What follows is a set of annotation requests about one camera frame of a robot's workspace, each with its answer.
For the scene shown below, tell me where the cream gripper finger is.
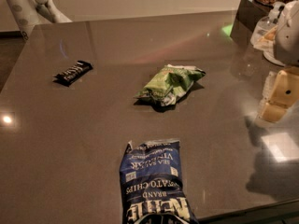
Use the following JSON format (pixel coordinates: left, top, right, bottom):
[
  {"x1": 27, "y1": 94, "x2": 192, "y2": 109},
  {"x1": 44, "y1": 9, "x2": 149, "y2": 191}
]
[
  {"x1": 259, "y1": 103, "x2": 287, "y2": 122},
  {"x1": 269, "y1": 66, "x2": 299, "y2": 107}
]

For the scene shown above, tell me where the blue kettle chip bag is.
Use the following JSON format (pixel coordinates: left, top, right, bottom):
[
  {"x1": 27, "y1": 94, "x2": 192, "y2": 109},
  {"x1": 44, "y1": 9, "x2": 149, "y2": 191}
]
[{"x1": 120, "y1": 139, "x2": 199, "y2": 224}]

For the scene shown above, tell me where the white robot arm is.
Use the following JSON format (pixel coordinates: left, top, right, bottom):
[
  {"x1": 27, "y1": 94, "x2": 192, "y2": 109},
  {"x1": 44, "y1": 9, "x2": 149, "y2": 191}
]
[{"x1": 258, "y1": 1, "x2": 299, "y2": 123}]

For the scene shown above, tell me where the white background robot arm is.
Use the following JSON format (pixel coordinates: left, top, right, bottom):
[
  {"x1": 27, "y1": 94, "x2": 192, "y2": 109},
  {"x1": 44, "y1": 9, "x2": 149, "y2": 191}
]
[{"x1": 7, "y1": 0, "x2": 71, "y2": 40}]

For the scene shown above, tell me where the green chip bag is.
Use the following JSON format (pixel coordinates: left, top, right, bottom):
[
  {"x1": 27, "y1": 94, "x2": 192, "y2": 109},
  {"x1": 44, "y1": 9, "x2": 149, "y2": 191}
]
[{"x1": 135, "y1": 64, "x2": 206, "y2": 106}]

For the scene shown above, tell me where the black rxbar chocolate bar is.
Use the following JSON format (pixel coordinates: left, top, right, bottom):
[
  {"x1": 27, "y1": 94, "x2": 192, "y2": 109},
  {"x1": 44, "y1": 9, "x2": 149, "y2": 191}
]
[{"x1": 54, "y1": 61, "x2": 93, "y2": 86}]

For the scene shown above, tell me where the clear plastic snack container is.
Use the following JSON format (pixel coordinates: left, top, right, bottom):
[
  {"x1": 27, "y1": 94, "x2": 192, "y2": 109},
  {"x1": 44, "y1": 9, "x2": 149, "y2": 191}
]
[{"x1": 250, "y1": 2, "x2": 285, "y2": 49}]

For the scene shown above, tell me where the dark side counter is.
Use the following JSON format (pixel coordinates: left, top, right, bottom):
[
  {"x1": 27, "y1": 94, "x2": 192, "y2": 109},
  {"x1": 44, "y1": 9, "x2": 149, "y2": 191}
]
[{"x1": 230, "y1": 0, "x2": 271, "y2": 47}]

